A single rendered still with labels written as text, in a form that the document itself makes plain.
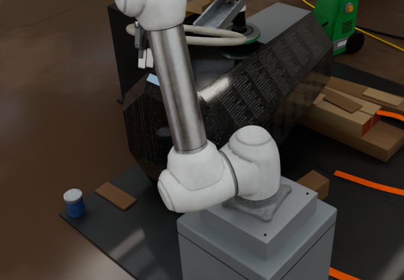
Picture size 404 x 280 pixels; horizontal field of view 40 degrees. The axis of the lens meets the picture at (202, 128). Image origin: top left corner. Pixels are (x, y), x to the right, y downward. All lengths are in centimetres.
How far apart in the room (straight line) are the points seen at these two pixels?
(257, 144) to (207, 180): 19
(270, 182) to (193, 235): 34
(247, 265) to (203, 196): 28
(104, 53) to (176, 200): 318
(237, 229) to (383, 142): 181
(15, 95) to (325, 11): 243
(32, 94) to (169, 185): 280
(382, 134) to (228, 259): 190
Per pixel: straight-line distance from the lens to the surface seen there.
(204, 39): 203
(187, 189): 162
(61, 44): 498
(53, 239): 309
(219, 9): 272
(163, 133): 276
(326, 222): 193
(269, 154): 168
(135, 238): 296
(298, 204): 184
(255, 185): 171
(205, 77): 265
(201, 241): 187
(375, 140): 345
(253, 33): 291
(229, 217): 181
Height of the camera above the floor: 217
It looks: 36 degrees down
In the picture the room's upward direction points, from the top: 4 degrees counter-clockwise
